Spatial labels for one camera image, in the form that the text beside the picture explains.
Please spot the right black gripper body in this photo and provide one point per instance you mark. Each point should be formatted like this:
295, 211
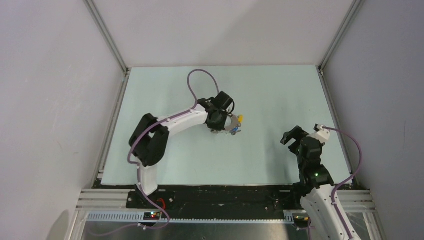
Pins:
294, 149

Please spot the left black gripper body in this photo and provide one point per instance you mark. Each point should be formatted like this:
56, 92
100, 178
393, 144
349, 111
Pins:
219, 123

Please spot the large metal keyring with keys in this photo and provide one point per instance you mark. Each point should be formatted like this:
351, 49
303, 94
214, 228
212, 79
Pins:
232, 125

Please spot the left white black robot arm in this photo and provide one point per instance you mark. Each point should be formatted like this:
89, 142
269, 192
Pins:
149, 141

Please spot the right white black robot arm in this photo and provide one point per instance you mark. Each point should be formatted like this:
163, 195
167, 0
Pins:
316, 191

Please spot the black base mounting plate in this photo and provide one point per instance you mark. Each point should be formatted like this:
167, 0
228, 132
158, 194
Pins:
267, 202

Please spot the right small circuit board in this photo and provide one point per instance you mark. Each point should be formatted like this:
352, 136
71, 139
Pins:
301, 218

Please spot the small circuit board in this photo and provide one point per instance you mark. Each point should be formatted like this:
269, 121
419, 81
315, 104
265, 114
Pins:
301, 218
152, 216

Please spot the left small circuit board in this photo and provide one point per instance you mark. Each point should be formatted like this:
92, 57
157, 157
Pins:
152, 216

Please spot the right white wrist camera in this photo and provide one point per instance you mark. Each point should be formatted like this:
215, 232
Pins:
321, 133

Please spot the grey slotted cable duct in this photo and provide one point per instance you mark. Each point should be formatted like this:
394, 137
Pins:
139, 217

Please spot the right aluminium frame post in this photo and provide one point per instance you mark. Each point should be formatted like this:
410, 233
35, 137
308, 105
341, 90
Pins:
347, 21

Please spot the aluminium frame post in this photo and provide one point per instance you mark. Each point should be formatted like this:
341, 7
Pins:
107, 36
347, 21

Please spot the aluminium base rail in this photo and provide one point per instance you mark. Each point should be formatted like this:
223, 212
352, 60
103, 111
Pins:
103, 199

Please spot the left aluminium frame post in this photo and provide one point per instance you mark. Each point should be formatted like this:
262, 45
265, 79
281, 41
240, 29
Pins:
107, 36

